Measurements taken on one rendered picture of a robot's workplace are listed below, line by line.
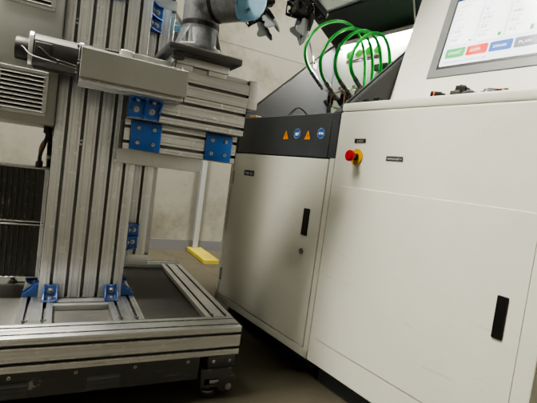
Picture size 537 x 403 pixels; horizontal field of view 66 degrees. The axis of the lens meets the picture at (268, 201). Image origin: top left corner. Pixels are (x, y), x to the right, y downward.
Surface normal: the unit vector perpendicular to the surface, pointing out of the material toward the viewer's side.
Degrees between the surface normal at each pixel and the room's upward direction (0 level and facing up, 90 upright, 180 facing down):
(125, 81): 90
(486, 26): 76
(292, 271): 90
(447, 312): 90
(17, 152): 90
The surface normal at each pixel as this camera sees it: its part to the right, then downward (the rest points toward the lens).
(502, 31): -0.75, -0.30
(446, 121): -0.81, -0.07
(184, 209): 0.44, 0.12
